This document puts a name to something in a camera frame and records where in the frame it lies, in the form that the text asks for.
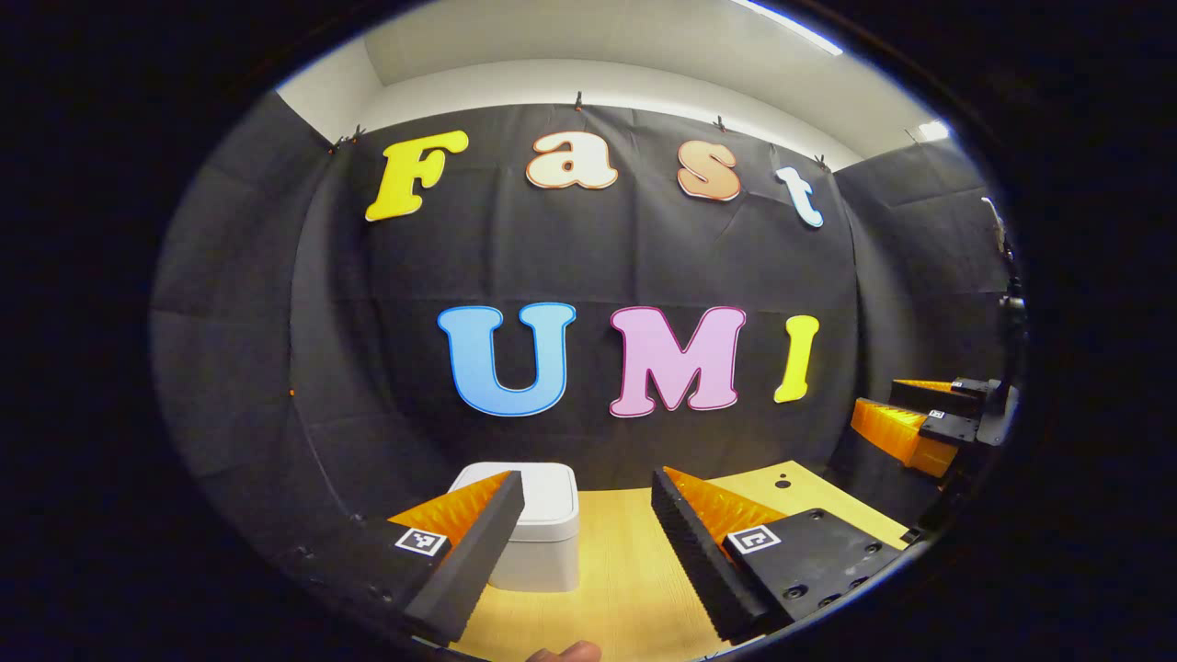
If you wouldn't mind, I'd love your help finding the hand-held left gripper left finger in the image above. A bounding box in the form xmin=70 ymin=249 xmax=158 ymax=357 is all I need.
xmin=276 ymin=470 xmax=526 ymax=646

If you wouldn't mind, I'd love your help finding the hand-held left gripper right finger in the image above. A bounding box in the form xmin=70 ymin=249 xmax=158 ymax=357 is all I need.
xmin=651 ymin=466 xmax=907 ymax=645

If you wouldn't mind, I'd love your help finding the white desktop garbage bin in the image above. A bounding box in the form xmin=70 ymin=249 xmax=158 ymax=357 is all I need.
xmin=448 ymin=462 xmax=581 ymax=593

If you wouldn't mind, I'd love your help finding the wooden desktop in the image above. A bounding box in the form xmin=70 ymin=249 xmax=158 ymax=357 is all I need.
xmin=451 ymin=460 xmax=911 ymax=662

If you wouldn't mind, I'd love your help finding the dark metal stand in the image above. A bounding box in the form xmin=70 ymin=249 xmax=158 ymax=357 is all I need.
xmin=979 ymin=195 xmax=1029 ymax=369

